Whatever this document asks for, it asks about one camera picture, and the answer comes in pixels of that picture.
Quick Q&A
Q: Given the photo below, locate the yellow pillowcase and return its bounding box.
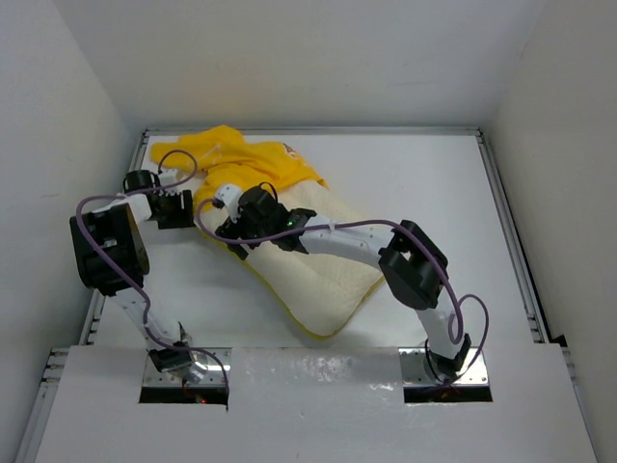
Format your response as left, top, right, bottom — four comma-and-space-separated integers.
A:
150, 125, 328, 204

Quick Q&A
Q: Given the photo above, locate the cream white pillow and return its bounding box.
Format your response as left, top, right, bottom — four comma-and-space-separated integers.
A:
201, 180, 384, 339

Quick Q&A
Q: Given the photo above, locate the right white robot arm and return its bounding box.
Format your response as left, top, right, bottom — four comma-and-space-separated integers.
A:
214, 184, 470, 381

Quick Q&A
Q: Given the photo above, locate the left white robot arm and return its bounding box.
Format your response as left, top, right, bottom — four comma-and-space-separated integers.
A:
69, 170, 195, 376

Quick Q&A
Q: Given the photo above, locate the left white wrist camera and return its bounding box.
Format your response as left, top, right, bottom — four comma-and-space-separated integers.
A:
158, 169, 180, 192

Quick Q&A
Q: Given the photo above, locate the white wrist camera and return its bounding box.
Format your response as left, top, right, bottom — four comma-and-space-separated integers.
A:
214, 183, 243, 216
158, 169, 180, 192

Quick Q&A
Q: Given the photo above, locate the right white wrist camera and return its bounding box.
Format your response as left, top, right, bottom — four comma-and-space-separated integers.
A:
214, 183, 243, 216

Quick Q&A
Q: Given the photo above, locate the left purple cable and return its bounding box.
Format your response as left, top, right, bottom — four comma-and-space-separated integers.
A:
75, 149, 230, 401

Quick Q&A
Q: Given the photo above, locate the purple cable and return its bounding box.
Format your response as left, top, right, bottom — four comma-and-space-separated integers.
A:
75, 149, 230, 401
193, 195, 491, 387

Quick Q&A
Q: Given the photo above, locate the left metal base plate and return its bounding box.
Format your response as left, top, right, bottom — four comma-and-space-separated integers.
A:
142, 348, 230, 389

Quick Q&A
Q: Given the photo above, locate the metal base plate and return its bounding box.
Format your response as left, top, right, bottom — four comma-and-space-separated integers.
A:
142, 348, 230, 389
398, 347, 490, 388

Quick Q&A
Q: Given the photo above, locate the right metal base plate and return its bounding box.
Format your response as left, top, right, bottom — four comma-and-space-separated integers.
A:
398, 347, 490, 388

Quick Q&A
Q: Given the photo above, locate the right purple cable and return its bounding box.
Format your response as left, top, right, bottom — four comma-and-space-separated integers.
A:
193, 195, 491, 387

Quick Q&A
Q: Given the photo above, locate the aluminium table frame rail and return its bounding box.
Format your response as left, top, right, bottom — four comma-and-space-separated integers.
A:
476, 131, 550, 343

